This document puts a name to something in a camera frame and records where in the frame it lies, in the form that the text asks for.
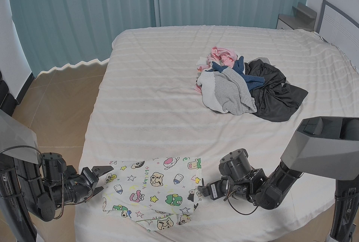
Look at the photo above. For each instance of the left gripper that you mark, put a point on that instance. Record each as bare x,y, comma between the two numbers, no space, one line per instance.
85,182

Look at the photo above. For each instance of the pile of clothes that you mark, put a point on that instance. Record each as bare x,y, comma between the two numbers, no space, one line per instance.
230,92

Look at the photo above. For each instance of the bed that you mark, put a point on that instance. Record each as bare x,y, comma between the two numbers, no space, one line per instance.
157,100

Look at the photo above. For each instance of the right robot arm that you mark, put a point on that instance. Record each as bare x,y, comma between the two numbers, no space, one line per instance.
317,145

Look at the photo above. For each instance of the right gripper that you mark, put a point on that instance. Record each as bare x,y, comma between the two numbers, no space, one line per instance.
217,189

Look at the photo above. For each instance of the grey bedside table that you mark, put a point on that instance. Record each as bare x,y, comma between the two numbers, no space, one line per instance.
293,20

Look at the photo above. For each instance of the black padded sofa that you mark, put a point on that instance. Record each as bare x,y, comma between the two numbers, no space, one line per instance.
7,98

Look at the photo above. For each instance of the white printed pyjama top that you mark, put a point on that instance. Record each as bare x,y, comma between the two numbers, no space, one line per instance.
157,190

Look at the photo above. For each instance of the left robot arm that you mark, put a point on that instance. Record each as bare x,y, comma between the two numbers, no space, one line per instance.
16,134

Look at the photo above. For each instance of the black garment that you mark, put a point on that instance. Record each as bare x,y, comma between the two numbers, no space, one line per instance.
277,98

